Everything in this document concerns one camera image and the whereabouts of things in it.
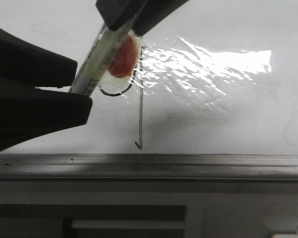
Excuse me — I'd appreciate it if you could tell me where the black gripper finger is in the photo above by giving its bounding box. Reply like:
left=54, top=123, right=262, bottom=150
left=0, top=29, right=92, bottom=151
left=95, top=0, right=187, bottom=36

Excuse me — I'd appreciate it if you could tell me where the red magnet taped to marker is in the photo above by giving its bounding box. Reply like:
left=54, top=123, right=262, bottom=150
left=99, top=32, right=142, bottom=94

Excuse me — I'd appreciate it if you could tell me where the white whiteboard marker black tip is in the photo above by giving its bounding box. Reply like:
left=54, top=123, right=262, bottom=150
left=69, top=21, right=131, bottom=96

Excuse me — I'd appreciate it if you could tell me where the white cabinet below whiteboard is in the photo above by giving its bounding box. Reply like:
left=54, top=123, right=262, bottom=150
left=0, top=180, right=298, bottom=238

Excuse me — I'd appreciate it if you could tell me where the white whiteboard with aluminium frame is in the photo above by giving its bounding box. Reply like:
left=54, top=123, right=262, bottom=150
left=0, top=0, right=298, bottom=180

